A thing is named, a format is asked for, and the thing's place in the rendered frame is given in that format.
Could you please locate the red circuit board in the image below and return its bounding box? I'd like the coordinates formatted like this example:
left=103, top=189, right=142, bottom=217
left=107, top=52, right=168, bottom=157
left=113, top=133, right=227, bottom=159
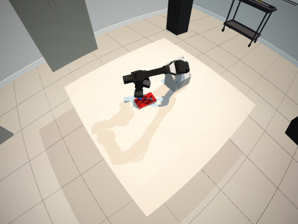
left=134, top=92, right=157, bottom=109

